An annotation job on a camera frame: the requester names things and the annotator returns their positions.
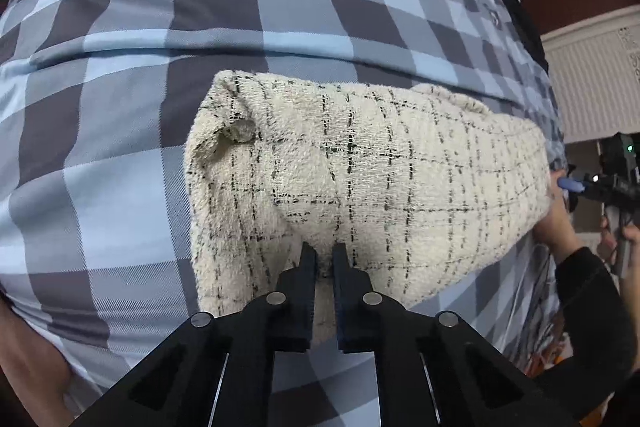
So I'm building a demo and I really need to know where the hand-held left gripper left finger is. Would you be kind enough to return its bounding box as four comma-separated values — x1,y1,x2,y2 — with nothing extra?
72,241,318,427

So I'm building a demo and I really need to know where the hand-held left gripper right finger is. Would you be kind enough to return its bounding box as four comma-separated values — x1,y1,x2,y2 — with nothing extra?
331,242,581,427

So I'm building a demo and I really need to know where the cream plaid button shirt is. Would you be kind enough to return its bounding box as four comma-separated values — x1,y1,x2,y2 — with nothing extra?
184,69,558,343

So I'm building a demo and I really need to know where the person's right hand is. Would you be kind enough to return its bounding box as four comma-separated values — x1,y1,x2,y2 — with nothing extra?
599,214,640,268

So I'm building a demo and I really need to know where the white louvred door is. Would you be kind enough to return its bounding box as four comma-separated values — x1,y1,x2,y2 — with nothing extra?
542,14,640,142

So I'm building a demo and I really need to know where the grey printed bed sheet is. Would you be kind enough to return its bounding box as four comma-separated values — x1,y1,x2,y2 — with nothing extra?
500,232,571,378

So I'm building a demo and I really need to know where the dark cloth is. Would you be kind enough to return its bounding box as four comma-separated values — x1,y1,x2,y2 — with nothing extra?
482,0,548,68

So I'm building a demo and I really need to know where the blue checked blanket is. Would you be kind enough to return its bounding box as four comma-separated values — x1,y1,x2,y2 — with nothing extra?
0,0,571,427

